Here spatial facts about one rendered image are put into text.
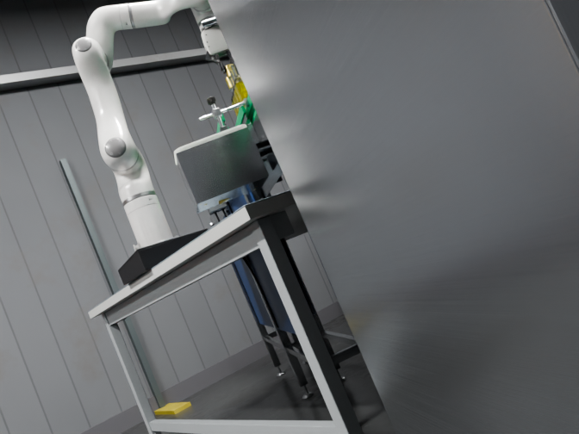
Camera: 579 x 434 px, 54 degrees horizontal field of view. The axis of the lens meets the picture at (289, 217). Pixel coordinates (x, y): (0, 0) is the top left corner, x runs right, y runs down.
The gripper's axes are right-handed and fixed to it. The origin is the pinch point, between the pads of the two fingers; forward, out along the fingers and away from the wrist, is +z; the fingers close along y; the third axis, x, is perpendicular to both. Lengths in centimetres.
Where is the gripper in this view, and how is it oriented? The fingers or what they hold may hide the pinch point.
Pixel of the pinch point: (227, 65)
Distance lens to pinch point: 222.6
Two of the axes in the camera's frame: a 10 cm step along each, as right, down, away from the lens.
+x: 1.7, -1.5, -9.7
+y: -9.0, 3.7, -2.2
